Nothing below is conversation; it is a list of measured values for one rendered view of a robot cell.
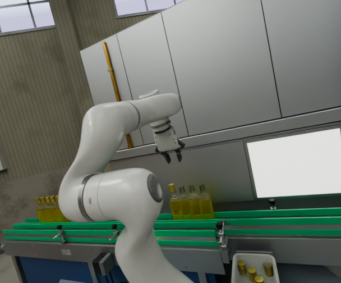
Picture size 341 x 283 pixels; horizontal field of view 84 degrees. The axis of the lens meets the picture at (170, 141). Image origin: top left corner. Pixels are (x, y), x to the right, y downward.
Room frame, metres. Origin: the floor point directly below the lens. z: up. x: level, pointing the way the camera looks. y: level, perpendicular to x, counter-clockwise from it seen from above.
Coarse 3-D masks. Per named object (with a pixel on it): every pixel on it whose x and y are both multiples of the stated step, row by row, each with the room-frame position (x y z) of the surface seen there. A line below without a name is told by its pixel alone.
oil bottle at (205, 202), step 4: (200, 196) 0.98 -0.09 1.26; (204, 196) 0.97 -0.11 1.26; (208, 196) 0.98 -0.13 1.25; (200, 200) 0.98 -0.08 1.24; (204, 200) 0.97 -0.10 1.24; (208, 200) 0.96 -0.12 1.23; (200, 204) 0.98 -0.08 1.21; (204, 204) 0.97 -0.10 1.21; (208, 204) 0.96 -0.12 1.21; (204, 208) 0.97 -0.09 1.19; (208, 208) 0.96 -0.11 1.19; (212, 208) 0.99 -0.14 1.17; (204, 212) 0.97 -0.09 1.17; (208, 212) 0.96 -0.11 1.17; (212, 212) 0.97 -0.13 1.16; (204, 216) 0.97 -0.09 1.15; (208, 216) 0.97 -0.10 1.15; (212, 216) 0.96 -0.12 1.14
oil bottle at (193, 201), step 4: (192, 196) 1.00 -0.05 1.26; (196, 196) 1.00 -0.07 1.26; (188, 200) 1.00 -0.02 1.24; (192, 200) 0.99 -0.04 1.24; (196, 200) 0.98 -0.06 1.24; (192, 204) 0.99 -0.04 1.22; (196, 204) 0.99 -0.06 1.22; (192, 208) 1.00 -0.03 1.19; (196, 208) 0.99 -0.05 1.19; (200, 208) 0.99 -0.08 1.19; (192, 212) 1.00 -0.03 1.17; (196, 212) 0.99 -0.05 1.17; (200, 212) 0.98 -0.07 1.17; (192, 216) 1.00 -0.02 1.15; (196, 216) 0.99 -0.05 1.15; (200, 216) 0.98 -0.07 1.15
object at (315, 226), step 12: (228, 228) 0.92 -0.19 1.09; (240, 228) 0.90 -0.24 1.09; (252, 228) 0.87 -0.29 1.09; (264, 228) 0.85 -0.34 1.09; (276, 228) 0.84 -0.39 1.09; (288, 228) 0.82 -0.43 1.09; (300, 228) 0.80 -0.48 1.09; (312, 228) 0.78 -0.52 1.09; (324, 228) 0.76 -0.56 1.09; (336, 228) 0.75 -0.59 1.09
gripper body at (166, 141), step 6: (156, 132) 0.80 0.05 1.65; (162, 132) 0.79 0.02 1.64; (168, 132) 0.79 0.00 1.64; (174, 132) 0.82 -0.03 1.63; (156, 138) 0.82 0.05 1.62; (162, 138) 0.81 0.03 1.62; (168, 138) 0.80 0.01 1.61; (174, 138) 0.80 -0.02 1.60; (156, 144) 0.84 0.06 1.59; (162, 144) 0.82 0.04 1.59; (168, 144) 0.82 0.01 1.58; (174, 144) 0.81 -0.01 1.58; (162, 150) 0.84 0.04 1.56
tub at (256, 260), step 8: (240, 256) 0.82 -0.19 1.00; (248, 256) 0.81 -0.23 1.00; (256, 256) 0.80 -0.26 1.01; (264, 256) 0.78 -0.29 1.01; (272, 256) 0.77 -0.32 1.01; (232, 264) 0.78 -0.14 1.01; (248, 264) 0.81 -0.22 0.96; (256, 264) 0.79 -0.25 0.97; (272, 264) 0.76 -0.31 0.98; (232, 272) 0.73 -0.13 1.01; (264, 272) 0.77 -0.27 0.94; (232, 280) 0.70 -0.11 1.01; (240, 280) 0.76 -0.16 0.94; (248, 280) 0.75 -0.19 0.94; (264, 280) 0.74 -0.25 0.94; (272, 280) 0.73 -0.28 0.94
